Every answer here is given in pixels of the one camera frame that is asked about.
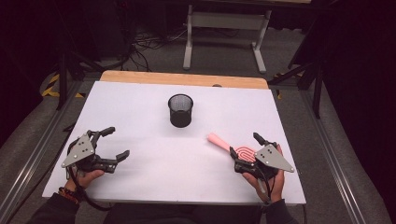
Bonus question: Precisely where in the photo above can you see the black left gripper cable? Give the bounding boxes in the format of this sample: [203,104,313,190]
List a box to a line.
[67,166,111,212]

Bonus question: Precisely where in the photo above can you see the white board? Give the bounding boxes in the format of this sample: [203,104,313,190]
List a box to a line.
[41,80,307,205]

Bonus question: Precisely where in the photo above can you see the pink hairbrush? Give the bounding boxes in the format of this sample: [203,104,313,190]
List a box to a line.
[206,133,258,163]

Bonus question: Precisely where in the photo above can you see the black floor cables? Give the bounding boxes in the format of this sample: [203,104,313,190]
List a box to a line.
[118,26,190,73]

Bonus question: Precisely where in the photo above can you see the person's dark clothing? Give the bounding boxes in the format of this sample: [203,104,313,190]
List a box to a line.
[102,203,263,224]

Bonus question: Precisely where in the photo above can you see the aluminium rail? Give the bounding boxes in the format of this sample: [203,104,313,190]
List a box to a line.
[0,79,86,218]
[298,90,368,224]

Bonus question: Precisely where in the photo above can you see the black mesh cup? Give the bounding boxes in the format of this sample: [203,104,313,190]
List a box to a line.
[167,93,194,129]

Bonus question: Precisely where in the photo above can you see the person's left hand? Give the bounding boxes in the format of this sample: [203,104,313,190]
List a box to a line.
[64,169,106,192]

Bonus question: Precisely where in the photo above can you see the black tripod stand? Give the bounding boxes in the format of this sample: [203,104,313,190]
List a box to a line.
[269,59,325,119]
[55,50,106,111]

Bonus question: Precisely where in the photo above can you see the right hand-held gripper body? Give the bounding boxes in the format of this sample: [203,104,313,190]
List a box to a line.
[233,141,295,181]

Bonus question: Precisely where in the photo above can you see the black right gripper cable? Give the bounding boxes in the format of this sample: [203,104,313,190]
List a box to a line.
[256,174,275,204]

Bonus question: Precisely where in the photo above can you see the grey metal table frame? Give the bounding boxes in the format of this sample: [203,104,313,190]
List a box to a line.
[182,0,273,75]

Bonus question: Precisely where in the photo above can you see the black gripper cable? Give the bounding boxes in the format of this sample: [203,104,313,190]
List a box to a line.
[256,174,275,204]
[67,166,111,212]

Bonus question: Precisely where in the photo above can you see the person's right hand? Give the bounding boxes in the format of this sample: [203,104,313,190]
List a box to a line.
[242,143,286,203]

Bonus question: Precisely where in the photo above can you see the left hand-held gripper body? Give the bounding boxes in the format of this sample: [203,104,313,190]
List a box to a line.
[61,130,120,174]

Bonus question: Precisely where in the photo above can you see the beaded bracelet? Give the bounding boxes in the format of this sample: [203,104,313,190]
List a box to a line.
[58,186,79,204]

